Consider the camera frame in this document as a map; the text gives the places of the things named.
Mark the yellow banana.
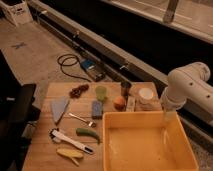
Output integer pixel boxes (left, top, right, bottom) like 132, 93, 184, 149
56, 148, 84, 166

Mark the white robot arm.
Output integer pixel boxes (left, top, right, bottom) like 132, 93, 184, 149
160, 62, 213, 116

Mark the green plastic cup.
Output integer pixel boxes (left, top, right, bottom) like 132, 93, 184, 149
95, 86, 107, 102

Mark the blue and grey device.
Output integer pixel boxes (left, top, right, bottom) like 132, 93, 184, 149
80, 59, 105, 82

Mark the orange fruit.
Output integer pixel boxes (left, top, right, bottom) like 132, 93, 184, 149
113, 96, 126, 111

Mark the blue sponge block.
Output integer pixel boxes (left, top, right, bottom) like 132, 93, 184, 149
92, 101, 103, 119

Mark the small beige box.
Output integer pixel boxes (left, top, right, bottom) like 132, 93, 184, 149
126, 96, 136, 112

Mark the dark grape bunch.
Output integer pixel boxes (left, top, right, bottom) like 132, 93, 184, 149
69, 84, 89, 98

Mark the grey triangular cloth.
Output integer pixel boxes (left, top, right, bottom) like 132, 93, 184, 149
50, 97, 69, 124

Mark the green chili pepper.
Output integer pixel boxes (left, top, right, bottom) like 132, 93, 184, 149
76, 128, 101, 144

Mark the yellow plastic bin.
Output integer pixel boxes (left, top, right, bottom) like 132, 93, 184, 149
103, 111, 199, 171

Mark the black chair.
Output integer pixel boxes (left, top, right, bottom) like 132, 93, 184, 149
0, 50, 40, 171

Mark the white cardboard box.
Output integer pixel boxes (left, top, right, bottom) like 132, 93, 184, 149
0, 0, 33, 27

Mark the white handled kitchen tool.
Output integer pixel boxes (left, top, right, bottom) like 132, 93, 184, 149
50, 129, 94, 154

